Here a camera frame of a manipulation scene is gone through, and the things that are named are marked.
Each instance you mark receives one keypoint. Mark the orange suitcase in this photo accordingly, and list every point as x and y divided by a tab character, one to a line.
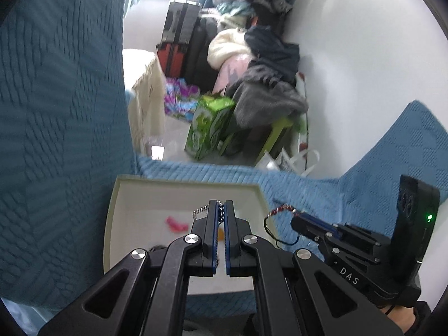
170	59

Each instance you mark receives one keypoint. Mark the green plastic stool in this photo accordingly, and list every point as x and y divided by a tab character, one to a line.
276	131

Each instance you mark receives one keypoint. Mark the blue quilted covered chair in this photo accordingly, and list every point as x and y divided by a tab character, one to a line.
371	168
59	140

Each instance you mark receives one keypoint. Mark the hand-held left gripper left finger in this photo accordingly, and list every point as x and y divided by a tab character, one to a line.
213	238

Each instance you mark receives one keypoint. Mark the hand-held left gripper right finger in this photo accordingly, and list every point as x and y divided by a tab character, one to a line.
230	238

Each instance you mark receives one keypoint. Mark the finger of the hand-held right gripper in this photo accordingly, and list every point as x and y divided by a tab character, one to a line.
322	224
308	231

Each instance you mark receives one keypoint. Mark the black suitcase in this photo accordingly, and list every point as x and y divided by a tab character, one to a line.
201	52

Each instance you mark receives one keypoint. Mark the wooden gourd pendant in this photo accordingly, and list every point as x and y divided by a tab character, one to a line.
221	234

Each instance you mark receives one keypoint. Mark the cream padded coat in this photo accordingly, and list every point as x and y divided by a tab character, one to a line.
225	47

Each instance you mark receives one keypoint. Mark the white tote bag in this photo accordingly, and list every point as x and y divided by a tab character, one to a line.
294	162

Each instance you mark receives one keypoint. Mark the dark jacket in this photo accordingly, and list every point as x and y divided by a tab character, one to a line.
273	50

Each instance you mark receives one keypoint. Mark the grey suitcase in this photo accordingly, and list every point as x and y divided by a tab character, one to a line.
180	21

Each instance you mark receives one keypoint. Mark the colourful printed bag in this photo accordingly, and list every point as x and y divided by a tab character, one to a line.
182	99

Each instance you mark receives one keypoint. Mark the pink hair clip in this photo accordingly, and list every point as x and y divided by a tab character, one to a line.
175	224

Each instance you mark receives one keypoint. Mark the pale green cardboard box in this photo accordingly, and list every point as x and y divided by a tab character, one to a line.
147	210

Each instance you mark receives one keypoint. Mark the green carton box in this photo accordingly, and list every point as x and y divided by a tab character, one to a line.
206	126

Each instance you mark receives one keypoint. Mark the grey fleece garment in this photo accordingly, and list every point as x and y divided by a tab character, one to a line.
266	98

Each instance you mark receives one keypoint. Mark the rolled floral mat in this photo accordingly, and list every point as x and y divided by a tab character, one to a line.
302	112

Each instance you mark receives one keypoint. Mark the pink cloth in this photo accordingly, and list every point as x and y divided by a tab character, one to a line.
227	75

